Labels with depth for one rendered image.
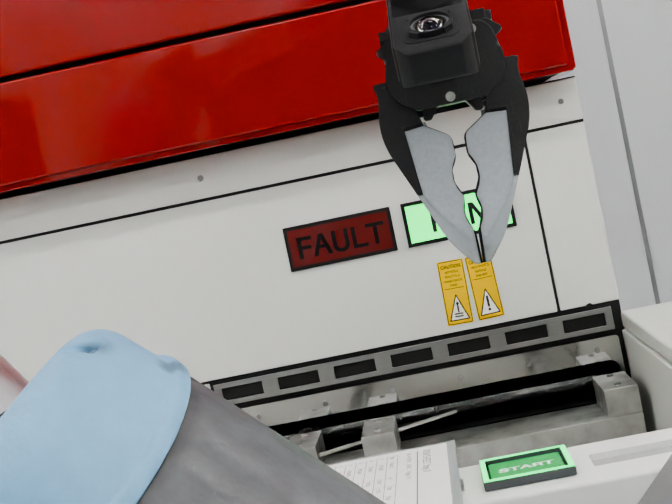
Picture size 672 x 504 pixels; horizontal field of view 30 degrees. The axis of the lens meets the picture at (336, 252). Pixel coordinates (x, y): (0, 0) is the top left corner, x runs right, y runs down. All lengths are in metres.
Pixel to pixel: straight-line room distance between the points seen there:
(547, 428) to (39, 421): 0.93
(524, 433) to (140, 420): 0.91
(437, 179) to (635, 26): 2.15
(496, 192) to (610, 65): 2.12
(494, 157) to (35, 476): 0.45
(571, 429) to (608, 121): 1.67
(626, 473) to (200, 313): 0.72
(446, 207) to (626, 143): 2.12
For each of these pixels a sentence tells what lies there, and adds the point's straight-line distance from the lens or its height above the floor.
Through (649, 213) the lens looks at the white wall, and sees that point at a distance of 2.89.
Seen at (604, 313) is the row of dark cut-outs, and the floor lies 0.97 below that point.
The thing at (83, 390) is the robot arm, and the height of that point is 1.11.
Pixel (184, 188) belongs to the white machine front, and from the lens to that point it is 1.38.
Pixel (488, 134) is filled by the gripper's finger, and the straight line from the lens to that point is 0.76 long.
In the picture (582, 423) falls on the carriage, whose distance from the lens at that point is 1.27.
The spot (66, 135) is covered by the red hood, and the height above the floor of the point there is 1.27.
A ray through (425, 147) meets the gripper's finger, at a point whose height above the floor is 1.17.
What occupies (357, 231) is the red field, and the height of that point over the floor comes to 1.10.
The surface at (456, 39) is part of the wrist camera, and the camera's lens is 0.68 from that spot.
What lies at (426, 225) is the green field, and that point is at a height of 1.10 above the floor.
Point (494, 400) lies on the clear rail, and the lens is 1.37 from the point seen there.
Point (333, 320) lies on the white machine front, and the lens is 1.36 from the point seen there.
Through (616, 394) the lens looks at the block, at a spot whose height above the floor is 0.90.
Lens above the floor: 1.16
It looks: 3 degrees down
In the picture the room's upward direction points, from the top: 12 degrees counter-clockwise
